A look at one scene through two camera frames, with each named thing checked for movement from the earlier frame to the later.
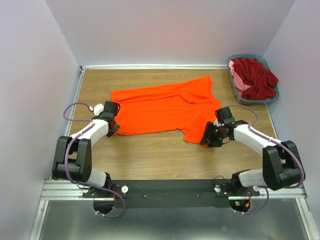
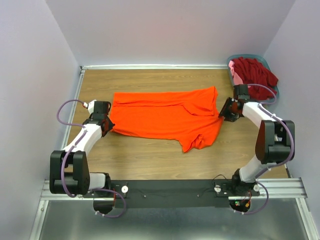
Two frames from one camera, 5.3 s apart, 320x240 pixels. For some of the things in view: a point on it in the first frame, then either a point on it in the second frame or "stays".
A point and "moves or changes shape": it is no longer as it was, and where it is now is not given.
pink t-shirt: [240, 85] stays
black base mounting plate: [174, 194] stays
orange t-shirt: [187, 106] moves or changes shape
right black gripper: [207, 135] -> [224, 111]
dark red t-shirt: [261, 80] stays
